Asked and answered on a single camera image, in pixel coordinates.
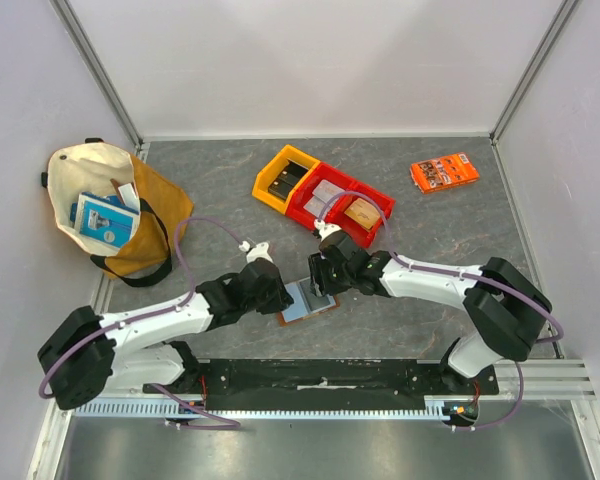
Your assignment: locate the white and tan tote bag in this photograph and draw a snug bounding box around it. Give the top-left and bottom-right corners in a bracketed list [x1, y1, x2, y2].
[41, 138, 194, 288]

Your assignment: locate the silver card stack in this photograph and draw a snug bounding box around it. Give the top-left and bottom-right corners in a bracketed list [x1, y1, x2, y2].
[303, 179, 344, 217]

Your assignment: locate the brown leather card holder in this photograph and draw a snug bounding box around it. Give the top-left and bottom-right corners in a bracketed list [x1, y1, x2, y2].
[277, 277, 339, 327]

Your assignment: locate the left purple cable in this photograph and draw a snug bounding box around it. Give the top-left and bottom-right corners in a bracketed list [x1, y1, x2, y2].
[38, 216, 244, 430]

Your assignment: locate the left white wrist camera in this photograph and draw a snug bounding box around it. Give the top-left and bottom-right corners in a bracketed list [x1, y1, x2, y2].
[238, 240, 273, 263]

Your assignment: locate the aluminium frame rail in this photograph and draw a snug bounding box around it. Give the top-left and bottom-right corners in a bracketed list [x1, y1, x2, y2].
[73, 359, 595, 421]

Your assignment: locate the orange printed box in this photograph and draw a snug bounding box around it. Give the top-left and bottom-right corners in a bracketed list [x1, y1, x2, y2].
[409, 152, 480, 194]

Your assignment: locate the red bin with gold cards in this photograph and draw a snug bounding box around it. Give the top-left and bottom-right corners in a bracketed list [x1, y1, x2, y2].
[324, 181, 395, 248]

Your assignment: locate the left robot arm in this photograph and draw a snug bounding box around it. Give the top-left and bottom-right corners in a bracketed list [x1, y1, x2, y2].
[37, 258, 294, 410]

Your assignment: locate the red bin with silver cards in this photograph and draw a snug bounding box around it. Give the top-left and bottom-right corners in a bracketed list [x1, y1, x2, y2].
[285, 162, 355, 231]

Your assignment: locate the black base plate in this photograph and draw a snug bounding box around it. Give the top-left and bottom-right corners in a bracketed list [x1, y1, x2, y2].
[165, 359, 499, 397]

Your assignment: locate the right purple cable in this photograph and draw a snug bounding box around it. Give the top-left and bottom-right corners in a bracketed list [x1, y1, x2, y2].
[317, 190, 565, 432]

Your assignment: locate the purple cable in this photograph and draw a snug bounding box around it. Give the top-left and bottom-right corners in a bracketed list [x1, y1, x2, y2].
[38, 216, 244, 430]
[317, 190, 565, 432]

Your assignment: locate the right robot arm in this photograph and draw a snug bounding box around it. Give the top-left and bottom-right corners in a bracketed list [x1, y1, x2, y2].
[308, 231, 552, 394]

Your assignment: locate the blue and white booklet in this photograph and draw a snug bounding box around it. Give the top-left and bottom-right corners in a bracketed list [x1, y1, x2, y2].
[73, 192, 140, 249]

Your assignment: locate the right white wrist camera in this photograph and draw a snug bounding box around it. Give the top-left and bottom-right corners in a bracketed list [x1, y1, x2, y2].
[313, 219, 341, 241]

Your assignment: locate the black card stack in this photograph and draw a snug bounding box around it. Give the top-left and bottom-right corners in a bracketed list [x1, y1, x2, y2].
[267, 160, 308, 201]

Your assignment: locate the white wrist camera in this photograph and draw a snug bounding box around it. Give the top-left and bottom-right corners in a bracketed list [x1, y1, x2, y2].
[238, 240, 273, 263]
[313, 219, 341, 241]

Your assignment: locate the gold card stack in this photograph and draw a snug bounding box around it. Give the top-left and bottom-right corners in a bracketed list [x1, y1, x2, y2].
[344, 198, 382, 233]

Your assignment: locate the yellow plastic bin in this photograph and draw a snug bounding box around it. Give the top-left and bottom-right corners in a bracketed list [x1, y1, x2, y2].
[252, 145, 321, 214]

